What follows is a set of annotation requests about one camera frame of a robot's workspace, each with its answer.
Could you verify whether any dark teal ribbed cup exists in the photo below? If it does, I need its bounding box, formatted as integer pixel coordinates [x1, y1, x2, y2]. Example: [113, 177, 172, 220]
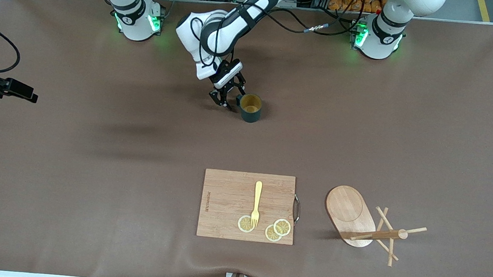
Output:
[235, 93, 263, 124]

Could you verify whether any yellow plastic fork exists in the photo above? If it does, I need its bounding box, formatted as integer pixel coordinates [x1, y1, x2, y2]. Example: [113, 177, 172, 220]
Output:
[250, 181, 264, 229]

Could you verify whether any lemon slice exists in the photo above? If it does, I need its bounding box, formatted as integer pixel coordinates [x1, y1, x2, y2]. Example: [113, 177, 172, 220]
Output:
[237, 215, 257, 234]
[265, 224, 283, 243]
[273, 218, 292, 237]

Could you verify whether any orange snack pile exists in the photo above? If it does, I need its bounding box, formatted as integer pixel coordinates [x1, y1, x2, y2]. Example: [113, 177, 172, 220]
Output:
[328, 0, 389, 15]

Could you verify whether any brown table mat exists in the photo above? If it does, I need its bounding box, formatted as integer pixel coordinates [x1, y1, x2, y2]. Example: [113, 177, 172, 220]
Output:
[0, 0, 493, 277]

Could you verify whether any wooden mug tree stand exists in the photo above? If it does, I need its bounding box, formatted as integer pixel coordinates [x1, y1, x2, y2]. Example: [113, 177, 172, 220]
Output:
[320, 184, 430, 270]

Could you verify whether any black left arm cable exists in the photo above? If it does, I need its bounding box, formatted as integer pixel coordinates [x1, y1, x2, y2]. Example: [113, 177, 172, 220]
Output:
[197, 0, 366, 82]

